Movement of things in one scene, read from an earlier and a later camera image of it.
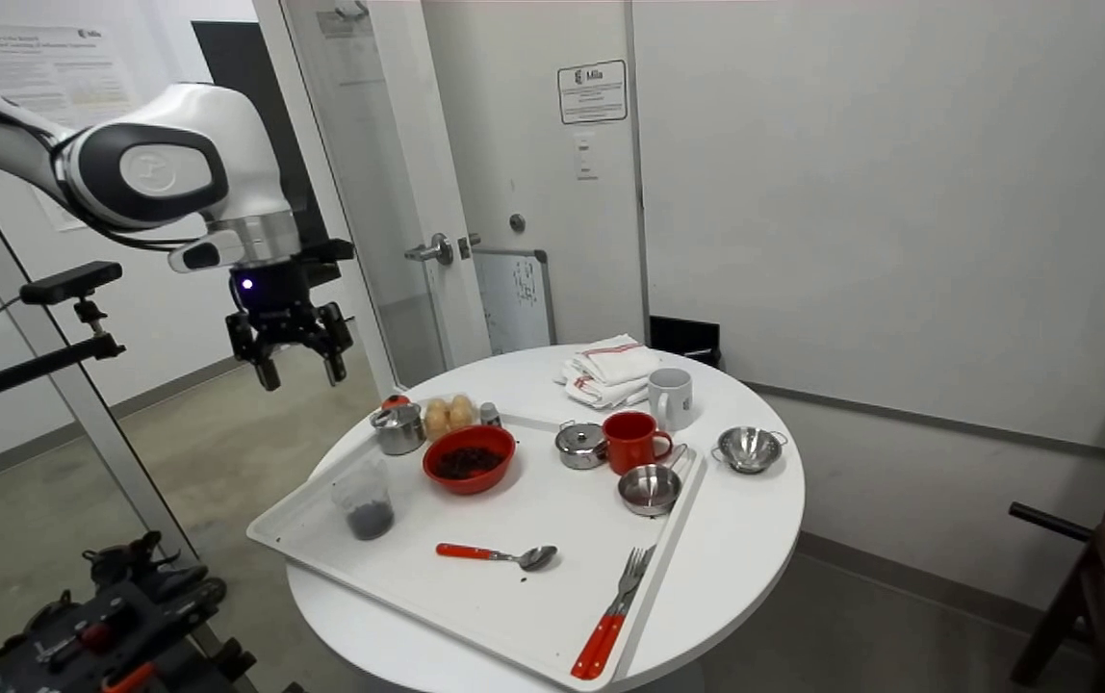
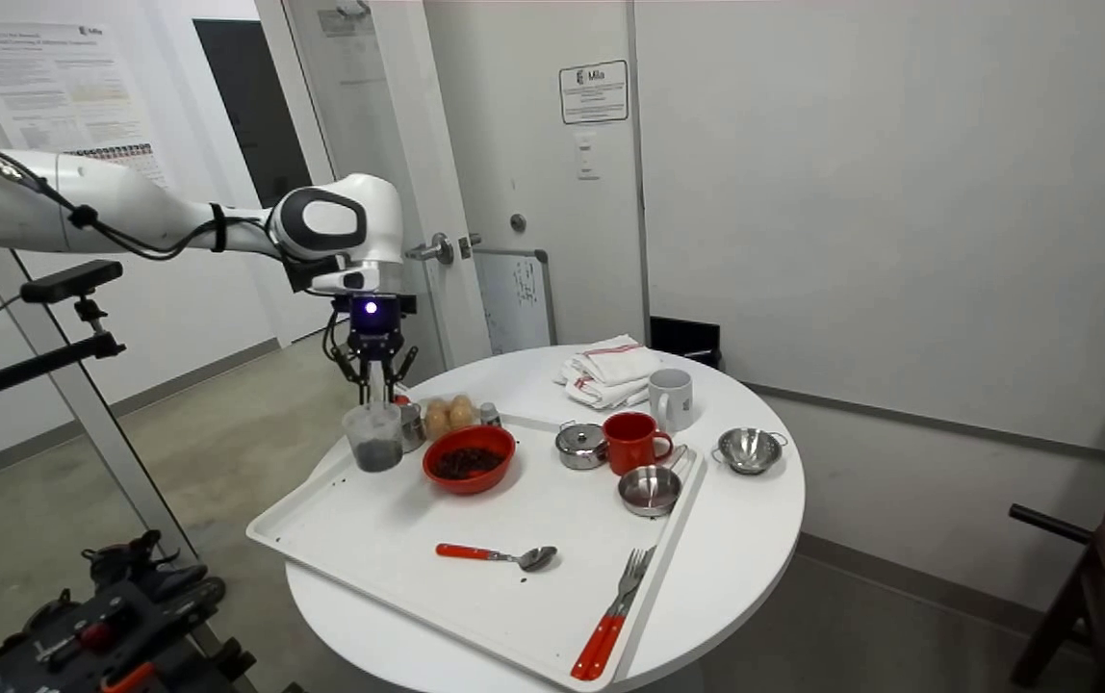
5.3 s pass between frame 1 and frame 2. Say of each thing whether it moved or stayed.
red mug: stayed
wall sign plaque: stayed
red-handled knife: stayed
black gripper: moved
